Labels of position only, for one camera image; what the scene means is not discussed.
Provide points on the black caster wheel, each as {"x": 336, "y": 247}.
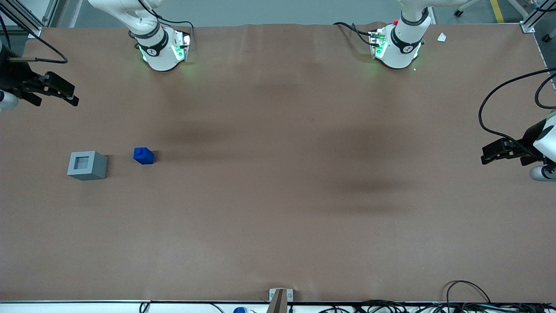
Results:
{"x": 547, "y": 38}

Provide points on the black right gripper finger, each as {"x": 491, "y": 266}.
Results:
{"x": 58, "y": 86}
{"x": 31, "y": 96}

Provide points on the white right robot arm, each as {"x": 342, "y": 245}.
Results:
{"x": 160, "y": 52}

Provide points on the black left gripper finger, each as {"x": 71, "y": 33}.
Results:
{"x": 527, "y": 161}
{"x": 499, "y": 150}

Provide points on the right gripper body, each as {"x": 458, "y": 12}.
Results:
{"x": 13, "y": 78}

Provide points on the gray square base block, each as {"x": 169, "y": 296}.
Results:
{"x": 93, "y": 171}

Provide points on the white chair leg with caster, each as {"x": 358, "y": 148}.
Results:
{"x": 457, "y": 13}

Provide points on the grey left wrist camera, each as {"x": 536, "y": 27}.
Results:
{"x": 543, "y": 173}

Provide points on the white table edge rail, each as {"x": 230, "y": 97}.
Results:
{"x": 87, "y": 308}

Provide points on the aluminium frame profile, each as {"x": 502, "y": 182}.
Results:
{"x": 34, "y": 31}
{"x": 527, "y": 27}

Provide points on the blue plastic part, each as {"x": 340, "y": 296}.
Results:
{"x": 144, "y": 156}

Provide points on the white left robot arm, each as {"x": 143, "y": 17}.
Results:
{"x": 402, "y": 48}

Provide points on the brown table mat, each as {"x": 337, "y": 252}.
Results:
{"x": 278, "y": 174}

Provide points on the brown camera post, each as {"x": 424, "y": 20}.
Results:
{"x": 278, "y": 304}

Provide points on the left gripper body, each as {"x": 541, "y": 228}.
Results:
{"x": 527, "y": 140}

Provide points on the gray metal mounting bracket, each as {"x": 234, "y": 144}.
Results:
{"x": 271, "y": 292}

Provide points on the white paper scrap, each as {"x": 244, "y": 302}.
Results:
{"x": 441, "y": 37}

